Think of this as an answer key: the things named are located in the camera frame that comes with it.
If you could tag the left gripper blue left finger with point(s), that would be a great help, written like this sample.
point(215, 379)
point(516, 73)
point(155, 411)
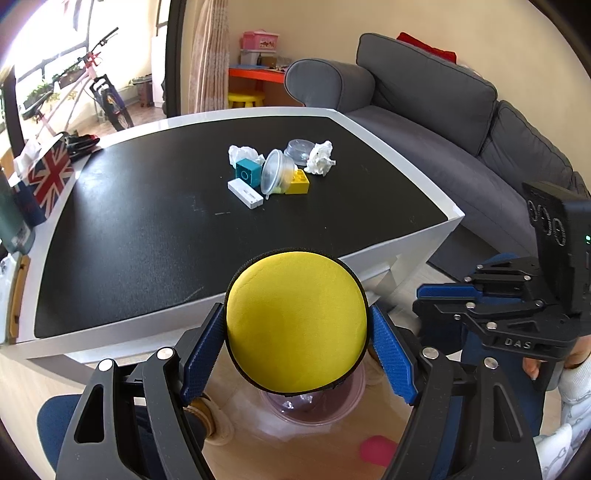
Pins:
point(200, 351)

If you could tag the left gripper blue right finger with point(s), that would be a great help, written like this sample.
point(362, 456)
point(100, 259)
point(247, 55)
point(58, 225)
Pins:
point(397, 360)

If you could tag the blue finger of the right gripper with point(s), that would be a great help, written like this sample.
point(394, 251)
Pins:
point(448, 291)

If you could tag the yellow toy brick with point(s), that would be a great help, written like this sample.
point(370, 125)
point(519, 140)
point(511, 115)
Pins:
point(299, 184)

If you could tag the white tissue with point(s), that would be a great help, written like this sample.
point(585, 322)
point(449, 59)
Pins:
point(236, 154)
point(319, 161)

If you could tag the white test cassette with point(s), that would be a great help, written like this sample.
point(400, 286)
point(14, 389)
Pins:
point(245, 193)

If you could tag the clear round plastic container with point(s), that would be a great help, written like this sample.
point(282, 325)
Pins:
point(299, 150)

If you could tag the clear plastic bowl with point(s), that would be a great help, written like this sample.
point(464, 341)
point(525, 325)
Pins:
point(278, 173)

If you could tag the teal toy block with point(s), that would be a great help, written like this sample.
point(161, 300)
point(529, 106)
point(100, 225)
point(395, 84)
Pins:
point(249, 172)

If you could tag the pink translucent trash bin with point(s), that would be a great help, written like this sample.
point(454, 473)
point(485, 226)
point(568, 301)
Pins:
point(322, 407)

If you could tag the person right hand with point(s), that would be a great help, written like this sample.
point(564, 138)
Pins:
point(532, 367)

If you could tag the left slipper foot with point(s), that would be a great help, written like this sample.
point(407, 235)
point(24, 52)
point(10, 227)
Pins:
point(209, 423)

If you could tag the pink foam roller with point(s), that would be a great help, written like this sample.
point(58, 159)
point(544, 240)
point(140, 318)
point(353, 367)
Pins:
point(378, 450)

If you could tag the grey fabric sofa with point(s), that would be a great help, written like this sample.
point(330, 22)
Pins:
point(450, 123)

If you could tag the white coffee table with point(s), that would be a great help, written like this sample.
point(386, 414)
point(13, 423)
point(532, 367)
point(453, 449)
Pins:
point(146, 235)

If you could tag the teal thermos bottle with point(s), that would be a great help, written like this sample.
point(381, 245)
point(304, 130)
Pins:
point(15, 233)

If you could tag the red cushion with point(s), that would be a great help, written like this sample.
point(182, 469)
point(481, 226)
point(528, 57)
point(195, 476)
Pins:
point(450, 56)

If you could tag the union jack tissue box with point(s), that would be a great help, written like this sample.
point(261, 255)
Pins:
point(41, 173)

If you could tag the black red gloves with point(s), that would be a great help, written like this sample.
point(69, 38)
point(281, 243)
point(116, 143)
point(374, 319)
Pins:
point(79, 146)

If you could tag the orange kids table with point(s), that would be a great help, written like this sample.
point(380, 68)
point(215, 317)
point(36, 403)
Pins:
point(265, 84)

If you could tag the yellow plastic stool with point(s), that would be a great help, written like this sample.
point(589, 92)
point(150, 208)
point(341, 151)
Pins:
point(245, 100)

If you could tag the pink floral curtain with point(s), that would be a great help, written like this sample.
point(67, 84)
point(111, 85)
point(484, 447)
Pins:
point(208, 81)

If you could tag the pink white bicycle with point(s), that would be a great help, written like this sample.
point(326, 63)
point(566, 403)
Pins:
point(68, 87)

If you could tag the pink storage box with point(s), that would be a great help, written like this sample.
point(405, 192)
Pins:
point(259, 40)

